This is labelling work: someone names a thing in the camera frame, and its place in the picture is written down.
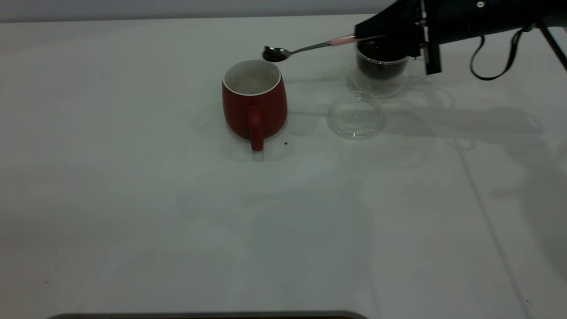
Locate pink handled metal spoon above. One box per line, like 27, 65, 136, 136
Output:
262, 35, 357, 62

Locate dark coffee beans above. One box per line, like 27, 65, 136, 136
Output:
357, 43, 409, 81

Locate red ceramic mug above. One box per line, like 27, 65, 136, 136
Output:
221, 59, 288, 152

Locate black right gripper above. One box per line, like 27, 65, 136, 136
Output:
354, 0, 539, 75

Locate black looped cable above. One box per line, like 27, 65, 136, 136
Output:
470, 22, 567, 82

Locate clear glass handled cup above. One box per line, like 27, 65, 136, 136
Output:
348, 41, 428, 99

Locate clear round glass dish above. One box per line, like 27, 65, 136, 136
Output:
326, 91, 386, 140

